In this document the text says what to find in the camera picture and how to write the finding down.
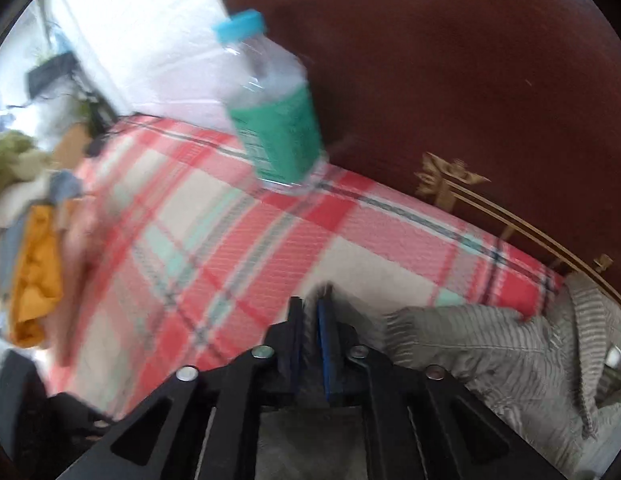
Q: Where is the grey striped button shirt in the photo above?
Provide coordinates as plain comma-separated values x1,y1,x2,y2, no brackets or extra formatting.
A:
309,271,621,478

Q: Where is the orange cloth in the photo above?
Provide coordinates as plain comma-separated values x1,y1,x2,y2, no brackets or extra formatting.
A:
9,205,63,348

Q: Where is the red plaid bed sheet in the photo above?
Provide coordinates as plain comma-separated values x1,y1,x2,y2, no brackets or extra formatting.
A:
47,116,560,415

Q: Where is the green label water bottle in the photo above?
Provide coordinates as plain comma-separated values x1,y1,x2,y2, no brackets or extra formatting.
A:
213,10,327,195

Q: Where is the dark red wooden headboard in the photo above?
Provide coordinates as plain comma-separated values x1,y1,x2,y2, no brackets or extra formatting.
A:
222,0,621,304

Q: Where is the yellow green cloth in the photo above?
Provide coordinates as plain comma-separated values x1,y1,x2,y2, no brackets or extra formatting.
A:
0,130,51,195

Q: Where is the pile of pale clothes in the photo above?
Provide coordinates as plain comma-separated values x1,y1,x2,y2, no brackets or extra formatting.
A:
0,169,98,366

